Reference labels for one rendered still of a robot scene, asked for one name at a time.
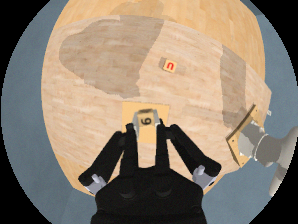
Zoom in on tan flat mat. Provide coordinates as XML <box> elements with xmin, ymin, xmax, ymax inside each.
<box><xmin>122</xmin><ymin>101</ymin><xmax>169</xmax><ymax>143</ymax></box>

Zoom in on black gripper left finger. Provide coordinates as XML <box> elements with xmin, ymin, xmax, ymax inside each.
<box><xmin>78</xmin><ymin>111</ymin><xmax>140</xmax><ymax>198</ymax></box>

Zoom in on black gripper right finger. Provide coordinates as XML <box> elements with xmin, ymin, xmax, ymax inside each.
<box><xmin>153</xmin><ymin>109</ymin><xmax>222</xmax><ymax>197</ymax></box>

